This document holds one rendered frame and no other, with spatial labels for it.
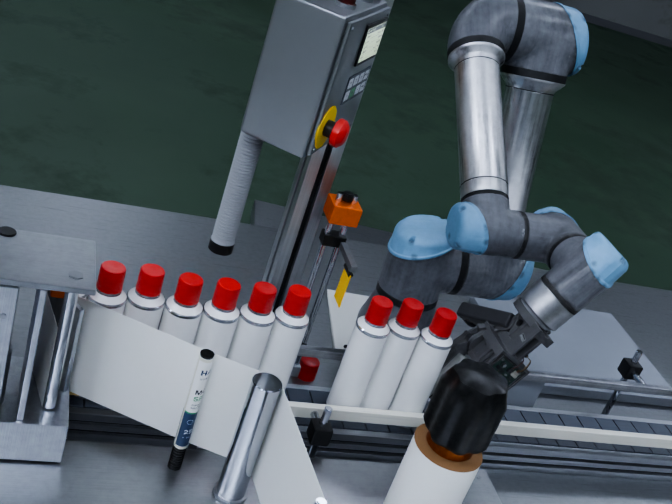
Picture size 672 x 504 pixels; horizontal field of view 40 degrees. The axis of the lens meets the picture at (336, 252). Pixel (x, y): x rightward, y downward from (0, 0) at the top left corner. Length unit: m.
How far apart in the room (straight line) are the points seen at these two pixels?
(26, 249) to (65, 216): 0.73
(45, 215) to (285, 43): 0.82
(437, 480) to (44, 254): 0.53
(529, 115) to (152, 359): 0.81
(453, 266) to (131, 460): 0.68
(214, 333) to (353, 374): 0.23
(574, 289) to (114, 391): 0.66
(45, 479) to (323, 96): 0.58
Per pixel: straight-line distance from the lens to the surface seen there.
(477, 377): 1.09
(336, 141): 1.18
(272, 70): 1.17
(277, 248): 1.43
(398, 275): 1.65
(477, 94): 1.52
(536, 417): 1.64
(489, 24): 1.59
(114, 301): 1.25
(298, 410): 1.38
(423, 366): 1.40
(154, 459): 1.27
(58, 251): 1.14
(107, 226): 1.85
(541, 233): 1.45
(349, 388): 1.40
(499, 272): 1.68
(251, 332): 1.29
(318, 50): 1.15
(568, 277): 1.39
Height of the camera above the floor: 1.74
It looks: 27 degrees down
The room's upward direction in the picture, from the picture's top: 19 degrees clockwise
